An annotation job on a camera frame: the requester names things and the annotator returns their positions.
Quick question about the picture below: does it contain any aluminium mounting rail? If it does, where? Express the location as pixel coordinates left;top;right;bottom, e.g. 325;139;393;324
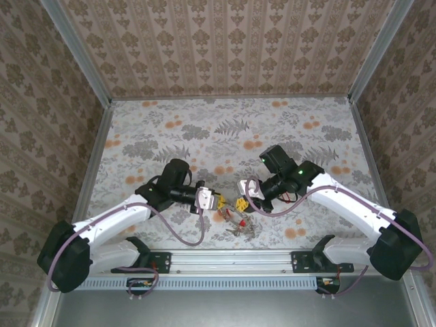
90;248;418;276

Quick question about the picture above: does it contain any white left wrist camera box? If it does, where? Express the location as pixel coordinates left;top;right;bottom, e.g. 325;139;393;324
196;186;219;211

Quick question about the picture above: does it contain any aluminium corner post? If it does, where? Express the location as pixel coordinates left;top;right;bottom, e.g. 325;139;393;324
347;0;416;103
39;0;113;106

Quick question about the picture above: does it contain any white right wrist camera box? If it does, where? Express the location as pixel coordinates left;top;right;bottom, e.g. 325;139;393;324
236;179;265;199

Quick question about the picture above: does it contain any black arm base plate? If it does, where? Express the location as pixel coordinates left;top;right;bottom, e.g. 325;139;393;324
112;251;171;274
291;251;355;274

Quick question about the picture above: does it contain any black wiring connector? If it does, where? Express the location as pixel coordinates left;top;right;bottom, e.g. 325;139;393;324
315;277;342;295
126;277;155;296

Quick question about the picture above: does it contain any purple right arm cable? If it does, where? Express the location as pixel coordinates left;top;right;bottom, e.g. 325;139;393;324
245;176;432;296

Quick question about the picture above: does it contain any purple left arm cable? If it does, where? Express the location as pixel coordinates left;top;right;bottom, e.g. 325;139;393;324
46;190;206;297

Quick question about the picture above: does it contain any grey metal sheet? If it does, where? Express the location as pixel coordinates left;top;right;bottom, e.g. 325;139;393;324
54;289;420;327

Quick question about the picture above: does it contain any aluminium frame bar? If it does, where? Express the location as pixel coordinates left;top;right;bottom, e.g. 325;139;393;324
403;277;435;327
31;289;62;327

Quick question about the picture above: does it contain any metal keyring with keys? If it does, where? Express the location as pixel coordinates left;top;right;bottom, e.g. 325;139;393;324
217;204;257;241

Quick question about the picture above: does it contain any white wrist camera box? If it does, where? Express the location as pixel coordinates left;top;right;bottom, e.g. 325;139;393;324
236;179;265;199
196;186;219;211

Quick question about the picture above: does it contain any thin aluminium table rail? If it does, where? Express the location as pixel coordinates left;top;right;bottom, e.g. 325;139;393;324
110;94;352;102

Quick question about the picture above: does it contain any white slotted cable duct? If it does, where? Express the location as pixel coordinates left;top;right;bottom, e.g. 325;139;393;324
81;276;341;291

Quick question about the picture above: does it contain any aluminium table side rail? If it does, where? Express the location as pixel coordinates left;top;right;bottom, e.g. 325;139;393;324
69;100;115;225
349;98;398;219

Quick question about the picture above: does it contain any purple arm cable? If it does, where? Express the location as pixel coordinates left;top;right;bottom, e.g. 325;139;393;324
46;190;206;297
245;176;432;296

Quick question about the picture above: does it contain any floral patterned table cover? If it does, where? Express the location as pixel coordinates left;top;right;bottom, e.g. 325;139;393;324
73;97;396;251

